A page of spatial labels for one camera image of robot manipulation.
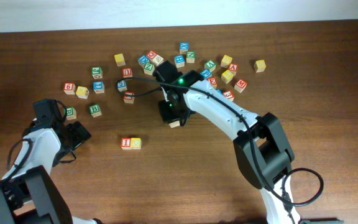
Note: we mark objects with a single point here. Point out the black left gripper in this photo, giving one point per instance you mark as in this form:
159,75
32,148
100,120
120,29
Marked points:
78,134

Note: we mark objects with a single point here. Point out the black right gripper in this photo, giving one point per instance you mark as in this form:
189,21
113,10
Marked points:
168,115

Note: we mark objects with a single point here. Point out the green R block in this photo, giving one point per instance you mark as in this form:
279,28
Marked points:
174,124

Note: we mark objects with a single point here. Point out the red 6 I block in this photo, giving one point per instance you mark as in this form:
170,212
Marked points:
69,88

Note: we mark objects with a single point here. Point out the yellow block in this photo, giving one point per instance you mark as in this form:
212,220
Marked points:
259,66
82,92
226,60
227,76
136,143
120,60

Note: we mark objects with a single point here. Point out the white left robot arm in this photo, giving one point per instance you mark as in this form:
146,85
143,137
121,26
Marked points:
27,192

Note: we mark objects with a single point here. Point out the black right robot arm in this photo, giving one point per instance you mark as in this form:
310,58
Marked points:
263,153

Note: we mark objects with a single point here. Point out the green B block left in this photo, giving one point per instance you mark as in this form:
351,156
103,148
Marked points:
70,113

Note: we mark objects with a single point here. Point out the green b block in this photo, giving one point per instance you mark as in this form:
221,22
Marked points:
95,110
70,113

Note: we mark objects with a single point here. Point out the green B block right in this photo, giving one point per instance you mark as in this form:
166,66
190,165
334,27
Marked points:
95,110

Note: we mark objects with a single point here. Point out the red E block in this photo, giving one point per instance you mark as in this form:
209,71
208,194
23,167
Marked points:
213,82

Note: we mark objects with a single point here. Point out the blue P block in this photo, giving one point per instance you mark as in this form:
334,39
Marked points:
206,74

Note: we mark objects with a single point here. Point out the green Z block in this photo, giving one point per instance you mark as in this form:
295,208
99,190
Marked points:
149,68

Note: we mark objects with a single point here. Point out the red K block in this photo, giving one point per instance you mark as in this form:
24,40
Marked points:
128,97

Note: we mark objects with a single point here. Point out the blue H block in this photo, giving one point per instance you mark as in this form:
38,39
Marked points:
179,61

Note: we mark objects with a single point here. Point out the red 3 block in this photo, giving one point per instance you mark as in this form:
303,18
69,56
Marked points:
229,95

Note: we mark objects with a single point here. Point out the blue I block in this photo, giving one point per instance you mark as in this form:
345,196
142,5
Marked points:
98,87

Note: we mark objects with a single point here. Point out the green V block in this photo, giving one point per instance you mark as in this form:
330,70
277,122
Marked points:
210,65

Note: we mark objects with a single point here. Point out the blue 5 block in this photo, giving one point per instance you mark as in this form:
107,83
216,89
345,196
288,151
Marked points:
121,86

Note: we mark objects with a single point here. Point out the blue D block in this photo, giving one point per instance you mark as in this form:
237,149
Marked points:
143,60

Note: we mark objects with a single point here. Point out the red U block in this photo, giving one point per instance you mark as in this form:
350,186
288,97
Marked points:
127,72

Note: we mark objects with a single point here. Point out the blue X block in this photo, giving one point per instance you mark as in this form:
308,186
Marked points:
184,47

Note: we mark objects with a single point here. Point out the green J block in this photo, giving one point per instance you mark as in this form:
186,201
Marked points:
97,72

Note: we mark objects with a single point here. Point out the red M block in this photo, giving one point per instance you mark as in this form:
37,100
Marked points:
240,85

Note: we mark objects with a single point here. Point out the red A block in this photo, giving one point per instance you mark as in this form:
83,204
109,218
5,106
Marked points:
233,68

